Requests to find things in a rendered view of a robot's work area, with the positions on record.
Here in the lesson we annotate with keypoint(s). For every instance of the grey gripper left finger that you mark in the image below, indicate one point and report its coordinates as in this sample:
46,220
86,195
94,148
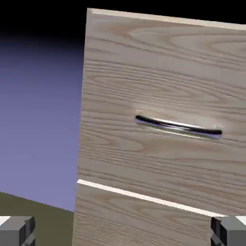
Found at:
13,231

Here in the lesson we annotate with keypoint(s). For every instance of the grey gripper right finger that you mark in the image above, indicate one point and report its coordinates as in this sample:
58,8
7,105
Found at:
229,231

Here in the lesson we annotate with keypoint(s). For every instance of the light wood cabinet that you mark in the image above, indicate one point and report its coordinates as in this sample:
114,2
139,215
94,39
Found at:
153,57

